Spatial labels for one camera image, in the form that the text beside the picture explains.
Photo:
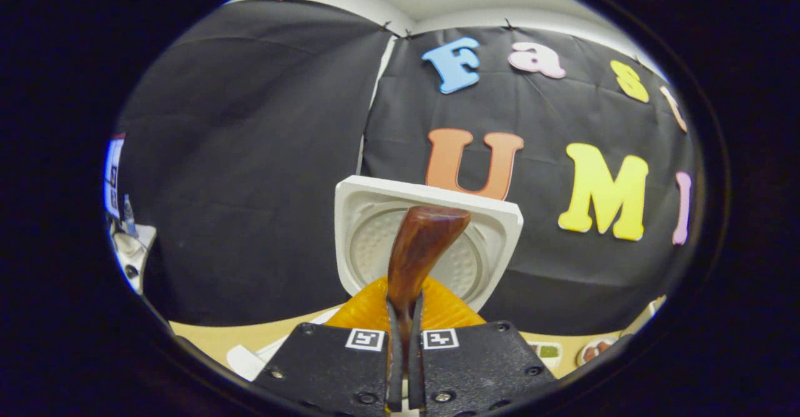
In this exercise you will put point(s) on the brown meat piece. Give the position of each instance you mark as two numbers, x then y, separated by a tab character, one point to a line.
605	346
589	353

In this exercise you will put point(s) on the black backdrop cloth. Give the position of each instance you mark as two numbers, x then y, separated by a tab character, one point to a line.
250	154

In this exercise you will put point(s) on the white rice cooker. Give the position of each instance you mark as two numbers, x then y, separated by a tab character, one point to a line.
369	229

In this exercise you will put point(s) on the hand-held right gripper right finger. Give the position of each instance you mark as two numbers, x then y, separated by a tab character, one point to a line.
481	367

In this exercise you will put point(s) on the white object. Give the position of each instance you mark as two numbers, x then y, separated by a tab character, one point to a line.
125	242

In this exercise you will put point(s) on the brown wooden spoon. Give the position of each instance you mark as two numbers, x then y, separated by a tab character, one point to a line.
419	248

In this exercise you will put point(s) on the white divided grain dish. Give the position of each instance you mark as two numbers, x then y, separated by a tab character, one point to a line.
547	353

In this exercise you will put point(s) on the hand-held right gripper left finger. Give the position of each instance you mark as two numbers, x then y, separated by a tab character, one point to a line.
331	367

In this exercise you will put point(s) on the white round plate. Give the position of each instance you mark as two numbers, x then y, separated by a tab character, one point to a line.
584	357

